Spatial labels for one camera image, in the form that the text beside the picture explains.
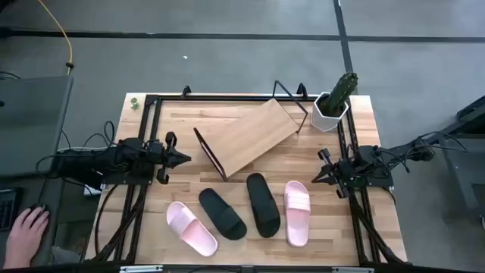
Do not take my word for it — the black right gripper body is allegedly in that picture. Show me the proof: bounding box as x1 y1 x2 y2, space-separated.
320 148 353 199

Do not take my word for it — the black floor cable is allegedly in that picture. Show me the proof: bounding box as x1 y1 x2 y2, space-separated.
93 184 119 262

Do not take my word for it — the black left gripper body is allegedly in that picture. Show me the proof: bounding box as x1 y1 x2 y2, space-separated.
150 131 179 186

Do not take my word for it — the silver metal bracket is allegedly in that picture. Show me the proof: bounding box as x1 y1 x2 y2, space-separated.
120 265 164 273
332 266 374 273

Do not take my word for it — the wooden shelf with black frame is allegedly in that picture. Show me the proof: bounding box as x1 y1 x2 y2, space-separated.
192 79 308 183

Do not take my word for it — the green cactus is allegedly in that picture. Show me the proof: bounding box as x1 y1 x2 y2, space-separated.
326 71 359 117

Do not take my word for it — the yellow cable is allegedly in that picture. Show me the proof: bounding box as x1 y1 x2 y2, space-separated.
36 0 74 76

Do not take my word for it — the black rubber slide sandal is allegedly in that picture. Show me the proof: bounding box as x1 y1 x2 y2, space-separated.
246 172 282 239
198 187 248 241

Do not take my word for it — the black aluminium table frame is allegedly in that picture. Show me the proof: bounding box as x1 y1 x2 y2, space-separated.
86 93 408 266

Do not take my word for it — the black keyboard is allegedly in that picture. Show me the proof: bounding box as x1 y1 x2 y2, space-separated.
0 187 20 232

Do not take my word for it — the dark desk surface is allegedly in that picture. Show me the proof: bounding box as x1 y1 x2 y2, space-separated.
0 176 65 268

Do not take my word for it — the white power adapter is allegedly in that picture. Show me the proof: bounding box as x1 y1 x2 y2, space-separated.
83 184 104 197

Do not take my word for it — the grey side desk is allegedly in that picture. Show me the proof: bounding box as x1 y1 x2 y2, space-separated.
0 74 74 179

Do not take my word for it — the pink rubber slide sandal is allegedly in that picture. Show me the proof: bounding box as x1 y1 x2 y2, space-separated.
165 200 219 258
283 180 311 248

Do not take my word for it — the black computer mouse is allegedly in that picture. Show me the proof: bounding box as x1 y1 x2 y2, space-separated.
27 203 50 231

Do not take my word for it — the person's hand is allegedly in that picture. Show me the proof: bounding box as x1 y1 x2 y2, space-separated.
2 206 50 270

